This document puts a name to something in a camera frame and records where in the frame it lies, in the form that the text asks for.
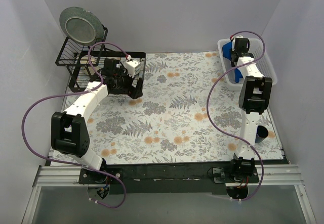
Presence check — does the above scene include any purple cable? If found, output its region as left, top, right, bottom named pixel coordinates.
left=207, top=30, right=266, bottom=201
left=21, top=41, right=132, bottom=209

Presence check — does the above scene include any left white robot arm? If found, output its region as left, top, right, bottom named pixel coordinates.
left=51, top=57, right=143, bottom=184

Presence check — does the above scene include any cream mug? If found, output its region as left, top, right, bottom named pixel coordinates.
left=79, top=56, right=100, bottom=76

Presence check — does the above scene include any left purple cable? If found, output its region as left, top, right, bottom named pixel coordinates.
left=21, top=41, right=132, bottom=209

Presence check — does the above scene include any floral table mat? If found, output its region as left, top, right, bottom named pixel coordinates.
left=50, top=52, right=284, bottom=164

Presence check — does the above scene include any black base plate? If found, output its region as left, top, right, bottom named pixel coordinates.
left=78, top=161, right=259, bottom=195

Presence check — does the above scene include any white plastic basket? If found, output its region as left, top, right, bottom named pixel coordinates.
left=217, top=38, right=277, bottom=91

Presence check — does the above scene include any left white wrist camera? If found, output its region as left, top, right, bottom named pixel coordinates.
left=124, top=60, right=141, bottom=78

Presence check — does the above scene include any grey green plate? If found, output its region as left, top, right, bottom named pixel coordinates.
left=59, top=7, right=104, bottom=46

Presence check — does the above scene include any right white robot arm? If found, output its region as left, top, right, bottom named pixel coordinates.
left=229, top=36, right=272, bottom=182

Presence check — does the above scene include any dark blue mug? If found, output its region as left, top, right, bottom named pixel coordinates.
left=255, top=125, right=269, bottom=143

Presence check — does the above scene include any blue printed t shirt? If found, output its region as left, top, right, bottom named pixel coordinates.
left=222, top=41, right=242, bottom=83

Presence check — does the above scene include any black wire dish rack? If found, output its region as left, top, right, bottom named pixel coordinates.
left=55, top=37, right=146, bottom=93

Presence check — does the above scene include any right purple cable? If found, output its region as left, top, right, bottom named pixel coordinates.
left=207, top=30, right=266, bottom=201

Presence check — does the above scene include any aluminium frame rail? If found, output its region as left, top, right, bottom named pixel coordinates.
left=22, top=164, right=316, bottom=223

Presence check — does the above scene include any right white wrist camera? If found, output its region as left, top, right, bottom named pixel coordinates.
left=230, top=35, right=244, bottom=45

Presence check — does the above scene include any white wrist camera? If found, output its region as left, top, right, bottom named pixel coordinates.
left=124, top=60, right=141, bottom=78
left=230, top=35, right=244, bottom=45

